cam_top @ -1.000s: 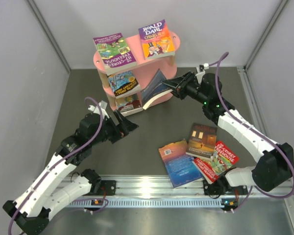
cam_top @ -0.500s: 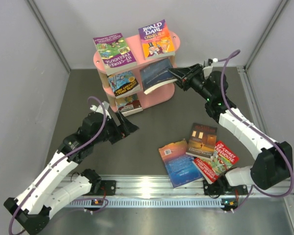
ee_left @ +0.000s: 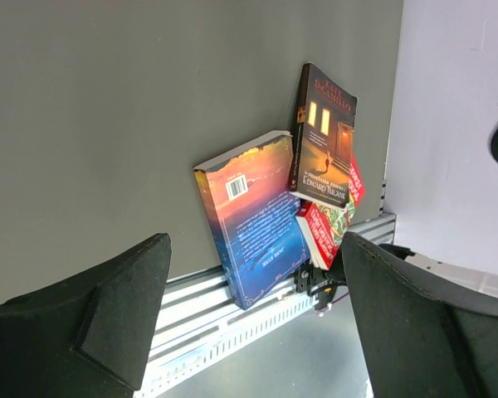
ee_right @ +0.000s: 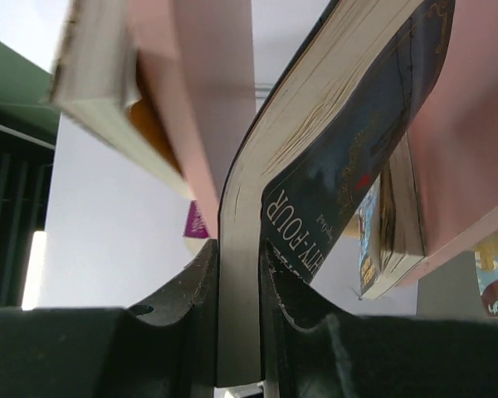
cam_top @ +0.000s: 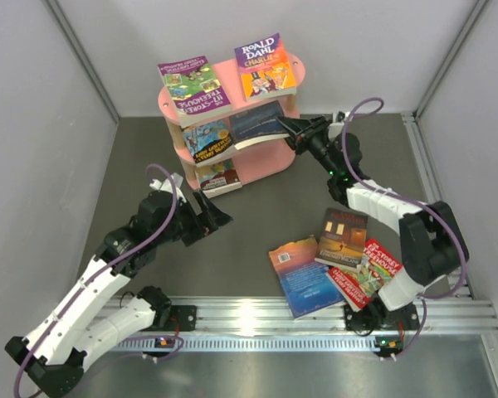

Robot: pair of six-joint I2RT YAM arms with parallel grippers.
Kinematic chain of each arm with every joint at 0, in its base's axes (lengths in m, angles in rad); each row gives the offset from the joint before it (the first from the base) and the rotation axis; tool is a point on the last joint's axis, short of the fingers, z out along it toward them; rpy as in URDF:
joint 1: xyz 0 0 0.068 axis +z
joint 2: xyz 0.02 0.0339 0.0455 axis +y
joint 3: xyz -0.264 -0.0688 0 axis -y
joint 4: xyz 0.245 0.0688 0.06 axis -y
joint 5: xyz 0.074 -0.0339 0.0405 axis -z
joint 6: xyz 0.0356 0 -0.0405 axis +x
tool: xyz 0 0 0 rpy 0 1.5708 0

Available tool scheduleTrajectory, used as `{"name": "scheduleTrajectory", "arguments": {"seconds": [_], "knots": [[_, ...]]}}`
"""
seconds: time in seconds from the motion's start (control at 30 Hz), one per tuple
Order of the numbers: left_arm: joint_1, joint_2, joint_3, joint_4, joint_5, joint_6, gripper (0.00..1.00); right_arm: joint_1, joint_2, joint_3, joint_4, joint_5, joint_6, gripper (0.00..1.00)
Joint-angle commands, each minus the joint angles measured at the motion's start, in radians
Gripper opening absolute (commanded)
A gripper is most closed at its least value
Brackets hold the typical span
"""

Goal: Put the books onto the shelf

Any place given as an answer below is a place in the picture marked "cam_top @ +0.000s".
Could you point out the pink three-tier shelf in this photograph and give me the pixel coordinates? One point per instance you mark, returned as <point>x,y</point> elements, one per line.
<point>223,117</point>

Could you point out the purple 117-storey treehouse book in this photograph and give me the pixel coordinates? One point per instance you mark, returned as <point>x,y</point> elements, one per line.
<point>195,90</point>

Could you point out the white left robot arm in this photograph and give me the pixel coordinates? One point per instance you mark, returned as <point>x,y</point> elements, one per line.
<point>57,353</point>

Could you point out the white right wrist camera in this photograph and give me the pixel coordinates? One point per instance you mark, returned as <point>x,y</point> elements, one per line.
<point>339,117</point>

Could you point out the yellow Brideshead Revisited book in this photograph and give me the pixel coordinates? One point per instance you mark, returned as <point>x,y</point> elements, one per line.
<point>218,178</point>

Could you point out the brown dark cover book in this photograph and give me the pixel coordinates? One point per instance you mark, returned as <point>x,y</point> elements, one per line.
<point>342,240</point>

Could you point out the orange Roald Dahl book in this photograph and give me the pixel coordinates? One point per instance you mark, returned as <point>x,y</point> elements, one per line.
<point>265,70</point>

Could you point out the red green treehouse book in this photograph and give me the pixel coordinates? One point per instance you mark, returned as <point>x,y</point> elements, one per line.
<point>377,268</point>

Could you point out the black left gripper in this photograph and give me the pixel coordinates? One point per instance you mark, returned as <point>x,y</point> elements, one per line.
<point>211,215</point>

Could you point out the dark blue paperback book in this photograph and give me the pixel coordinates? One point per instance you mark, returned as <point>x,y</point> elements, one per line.
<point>257,125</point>

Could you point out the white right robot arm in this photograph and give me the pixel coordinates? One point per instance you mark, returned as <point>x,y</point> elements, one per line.
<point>431,242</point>

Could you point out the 169-storey treehouse book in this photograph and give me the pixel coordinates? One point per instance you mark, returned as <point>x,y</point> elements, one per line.
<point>211,142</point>

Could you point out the blue orange paperback book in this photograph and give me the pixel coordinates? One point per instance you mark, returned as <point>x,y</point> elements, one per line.
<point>304,281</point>

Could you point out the aluminium mounting rail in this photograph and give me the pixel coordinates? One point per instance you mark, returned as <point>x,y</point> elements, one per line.
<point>222,324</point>

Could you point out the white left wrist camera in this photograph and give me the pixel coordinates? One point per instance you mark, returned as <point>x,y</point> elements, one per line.
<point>166,186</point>

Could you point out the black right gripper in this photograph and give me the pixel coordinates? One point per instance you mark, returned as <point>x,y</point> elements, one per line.
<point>305,130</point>

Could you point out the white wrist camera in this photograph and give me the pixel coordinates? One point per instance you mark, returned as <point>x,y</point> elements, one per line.
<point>339,117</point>
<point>166,186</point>

